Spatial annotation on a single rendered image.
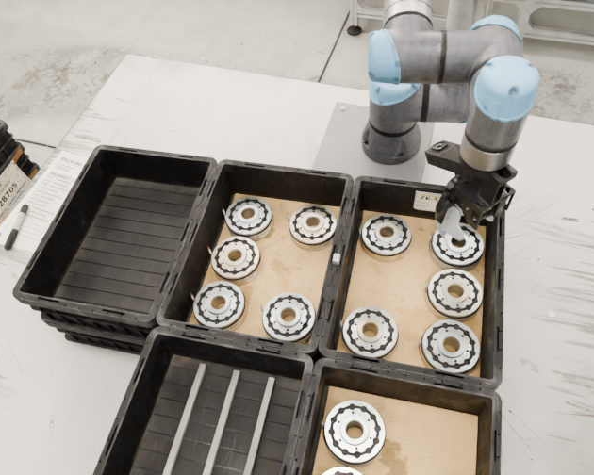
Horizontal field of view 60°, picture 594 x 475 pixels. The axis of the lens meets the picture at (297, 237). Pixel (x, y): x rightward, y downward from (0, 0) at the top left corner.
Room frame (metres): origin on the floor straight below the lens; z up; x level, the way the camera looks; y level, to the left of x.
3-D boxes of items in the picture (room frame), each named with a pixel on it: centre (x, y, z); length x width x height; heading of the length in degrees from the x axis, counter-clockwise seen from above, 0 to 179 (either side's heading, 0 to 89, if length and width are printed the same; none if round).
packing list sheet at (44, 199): (0.94, 0.62, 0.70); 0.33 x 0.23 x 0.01; 154
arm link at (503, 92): (0.50, -0.30, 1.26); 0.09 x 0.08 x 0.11; 165
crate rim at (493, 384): (0.45, -0.21, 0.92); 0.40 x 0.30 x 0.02; 160
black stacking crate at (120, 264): (0.66, 0.35, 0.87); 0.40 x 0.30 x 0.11; 160
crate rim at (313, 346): (0.55, 0.07, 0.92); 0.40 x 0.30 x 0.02; 160
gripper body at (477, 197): (0.49, -0.30, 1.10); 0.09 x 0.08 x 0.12; 25
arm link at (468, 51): (0.60, -0.31, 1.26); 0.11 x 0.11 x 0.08; 75
